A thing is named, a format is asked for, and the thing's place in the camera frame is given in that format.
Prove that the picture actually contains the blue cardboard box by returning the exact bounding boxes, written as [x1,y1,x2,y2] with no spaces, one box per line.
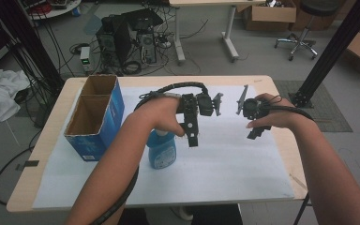
[63,74,127,162]

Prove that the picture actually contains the black metal frame post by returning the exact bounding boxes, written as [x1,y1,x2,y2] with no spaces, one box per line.
[288,0,360,109]

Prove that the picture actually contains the black table leg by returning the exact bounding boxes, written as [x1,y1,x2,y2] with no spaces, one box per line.
[292,192,313,225]

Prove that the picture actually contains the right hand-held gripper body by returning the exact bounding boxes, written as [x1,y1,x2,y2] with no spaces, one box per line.
[236,84,272,122]

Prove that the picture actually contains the white desk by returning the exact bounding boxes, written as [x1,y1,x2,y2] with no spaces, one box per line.
[168,0,267,65]

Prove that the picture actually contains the person's dark clothing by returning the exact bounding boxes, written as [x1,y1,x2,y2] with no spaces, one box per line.
[117,203,244,225]

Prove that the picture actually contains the small white power supply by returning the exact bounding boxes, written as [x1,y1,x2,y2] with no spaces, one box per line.
[80,46,92,74]

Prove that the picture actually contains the grey floor mat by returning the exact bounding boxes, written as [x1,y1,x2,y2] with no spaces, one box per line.
[273,79,354,133]

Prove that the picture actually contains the black computer tower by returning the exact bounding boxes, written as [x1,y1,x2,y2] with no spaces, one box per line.
[95,14,133,69]

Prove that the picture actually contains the light wooden table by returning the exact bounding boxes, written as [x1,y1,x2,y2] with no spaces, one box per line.
[6,74,309,214]

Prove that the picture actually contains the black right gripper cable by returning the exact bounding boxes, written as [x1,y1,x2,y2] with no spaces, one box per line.
[261,94,315,122]

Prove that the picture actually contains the black corrugated left gripper cable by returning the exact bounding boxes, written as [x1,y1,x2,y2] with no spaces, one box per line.
[88,82,210,225]

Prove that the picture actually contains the round white table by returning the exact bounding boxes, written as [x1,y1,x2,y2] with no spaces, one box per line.
[20,0,83,21]

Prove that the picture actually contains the office stool with wheels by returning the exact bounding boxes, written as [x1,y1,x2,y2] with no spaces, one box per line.
[274,0,342,62]

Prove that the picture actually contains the black tape strip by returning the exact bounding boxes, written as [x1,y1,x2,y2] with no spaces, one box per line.
[15,159,40,172]

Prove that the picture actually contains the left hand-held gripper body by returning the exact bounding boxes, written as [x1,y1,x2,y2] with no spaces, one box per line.
[176,92,225,125]

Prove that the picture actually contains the black floor cable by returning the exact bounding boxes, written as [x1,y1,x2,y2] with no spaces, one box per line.
[0,129,43,207]

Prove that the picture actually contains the black stand with cables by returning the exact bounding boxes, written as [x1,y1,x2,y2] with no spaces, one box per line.
[0,0,66,97]

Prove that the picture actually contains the person's right hand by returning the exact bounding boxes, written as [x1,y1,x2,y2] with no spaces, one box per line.
[246,92,298,130]

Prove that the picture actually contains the grey computer tower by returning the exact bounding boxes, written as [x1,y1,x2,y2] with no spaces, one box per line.
[136,30,158,66]

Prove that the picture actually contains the blue bottle with white cap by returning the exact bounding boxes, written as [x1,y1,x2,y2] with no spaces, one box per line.
[145,128,178,171]

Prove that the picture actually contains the white sheet mat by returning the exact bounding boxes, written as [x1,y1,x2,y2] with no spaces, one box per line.
[32,84,296,210]

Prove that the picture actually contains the person's left hand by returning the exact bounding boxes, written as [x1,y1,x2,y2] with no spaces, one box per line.
[135,97,187,138]

